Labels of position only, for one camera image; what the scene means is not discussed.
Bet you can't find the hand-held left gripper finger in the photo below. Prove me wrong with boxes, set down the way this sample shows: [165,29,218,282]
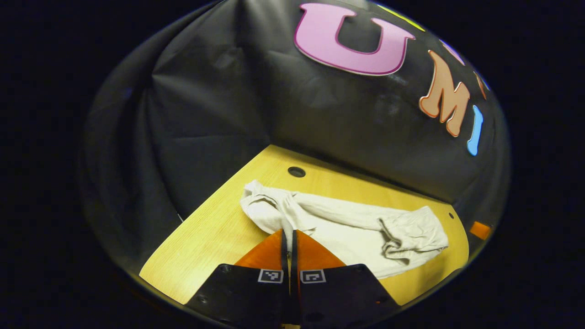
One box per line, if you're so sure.
[185,228,291,327]
[291,229,401,327]

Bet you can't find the white jeans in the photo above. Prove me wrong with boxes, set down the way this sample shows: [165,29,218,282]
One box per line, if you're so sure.
[239,180,449,280]

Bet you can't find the black backdrop cloth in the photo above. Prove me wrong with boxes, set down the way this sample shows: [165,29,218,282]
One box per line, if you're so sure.
[82,0,510,275]

